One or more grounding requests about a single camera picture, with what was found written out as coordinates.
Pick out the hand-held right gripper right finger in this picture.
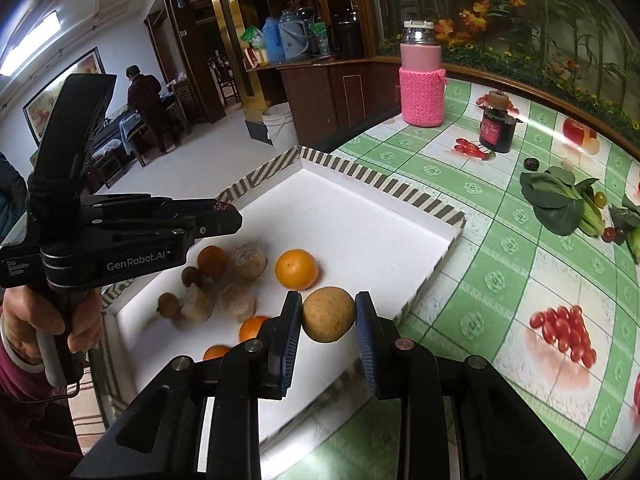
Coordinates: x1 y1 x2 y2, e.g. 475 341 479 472
354 290 588 480

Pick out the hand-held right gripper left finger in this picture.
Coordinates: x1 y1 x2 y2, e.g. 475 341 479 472
72 290 304 480

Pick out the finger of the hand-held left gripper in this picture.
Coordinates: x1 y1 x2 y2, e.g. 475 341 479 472
82 194 236 221
90 207 244 261

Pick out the large orange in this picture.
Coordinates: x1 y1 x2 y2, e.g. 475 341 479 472
275 249 320 291

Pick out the white tray with striped rim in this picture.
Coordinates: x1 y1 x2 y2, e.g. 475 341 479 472
100 146 467 456

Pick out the person's left forearm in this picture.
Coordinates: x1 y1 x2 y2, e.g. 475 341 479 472
0 345 86 480

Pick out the person's left hand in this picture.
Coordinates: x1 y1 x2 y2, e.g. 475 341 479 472
0 285 104 367

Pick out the dark blue jacket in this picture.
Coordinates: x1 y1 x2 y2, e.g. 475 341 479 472
0 152 29 242

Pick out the white plastic bucket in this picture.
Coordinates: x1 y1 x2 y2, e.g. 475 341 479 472
261 102 299 147

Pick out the ceiling light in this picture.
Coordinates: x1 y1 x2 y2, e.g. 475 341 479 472
0 11 64 77

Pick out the wooden chair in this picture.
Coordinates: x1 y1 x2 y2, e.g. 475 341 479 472
206 54 240 107

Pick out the green checked fruit-print tablecloth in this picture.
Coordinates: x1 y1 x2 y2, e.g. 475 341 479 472
260 77 640 480

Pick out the brown wooden cabinet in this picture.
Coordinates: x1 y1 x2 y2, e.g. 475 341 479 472
275 55 402 147

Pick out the blue thermos jug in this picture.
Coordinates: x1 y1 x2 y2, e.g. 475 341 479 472
262 16 284 65

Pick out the green snack bag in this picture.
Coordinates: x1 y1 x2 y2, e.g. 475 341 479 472
241 26 267 51

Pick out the grey-blue thermos jug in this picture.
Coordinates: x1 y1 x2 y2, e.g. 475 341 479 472
278 8 312 61

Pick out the dark thermos jug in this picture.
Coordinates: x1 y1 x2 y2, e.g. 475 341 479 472
331 8 365 60

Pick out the green bok choy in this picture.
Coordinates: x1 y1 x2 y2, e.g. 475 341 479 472
520 166 609 239

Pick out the pink knitted sleeve bottle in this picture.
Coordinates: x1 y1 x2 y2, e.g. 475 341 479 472
398 19 447 127

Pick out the dark jar with pink label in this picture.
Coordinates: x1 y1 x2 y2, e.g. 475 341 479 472
478 90 519 154

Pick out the green leafy vegetable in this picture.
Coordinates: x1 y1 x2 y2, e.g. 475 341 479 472
607 194 640 263

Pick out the framed wall painting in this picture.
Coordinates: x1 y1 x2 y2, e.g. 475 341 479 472
22 46 105 142

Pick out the black cable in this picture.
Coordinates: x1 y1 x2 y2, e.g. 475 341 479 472
27 382 85 405

